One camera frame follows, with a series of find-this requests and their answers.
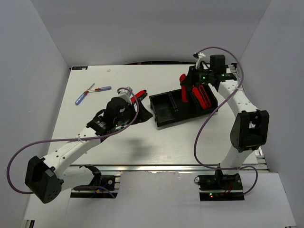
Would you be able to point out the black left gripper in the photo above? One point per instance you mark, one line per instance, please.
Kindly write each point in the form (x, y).
(143, 115)

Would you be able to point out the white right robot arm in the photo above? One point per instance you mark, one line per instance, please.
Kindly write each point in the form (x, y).
(217, 64)

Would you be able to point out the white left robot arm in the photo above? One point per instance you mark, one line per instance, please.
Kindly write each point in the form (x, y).
(48, 176)

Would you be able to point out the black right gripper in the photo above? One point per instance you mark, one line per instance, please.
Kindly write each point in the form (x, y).
(191, 77)

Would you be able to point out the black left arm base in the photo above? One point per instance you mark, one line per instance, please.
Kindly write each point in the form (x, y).
(100, 187)

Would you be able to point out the blue handled screwdriver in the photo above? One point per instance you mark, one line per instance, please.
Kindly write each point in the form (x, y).
(100, 89)
(83, 95)

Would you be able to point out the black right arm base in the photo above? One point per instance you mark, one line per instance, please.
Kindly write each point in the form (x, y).
(220, 187)

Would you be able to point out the red folding knife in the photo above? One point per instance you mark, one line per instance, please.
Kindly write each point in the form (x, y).
(202, 97)
(139, 96)
(183, 89)

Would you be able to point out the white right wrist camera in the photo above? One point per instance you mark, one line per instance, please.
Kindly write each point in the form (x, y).
(200, 57)

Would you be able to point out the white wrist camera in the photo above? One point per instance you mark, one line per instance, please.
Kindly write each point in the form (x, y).
(125, 93)
(200, 57)

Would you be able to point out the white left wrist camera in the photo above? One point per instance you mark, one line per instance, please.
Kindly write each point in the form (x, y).
(125, 93)

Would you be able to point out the blue table label left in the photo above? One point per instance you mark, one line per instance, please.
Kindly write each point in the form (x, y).
(79, 68)

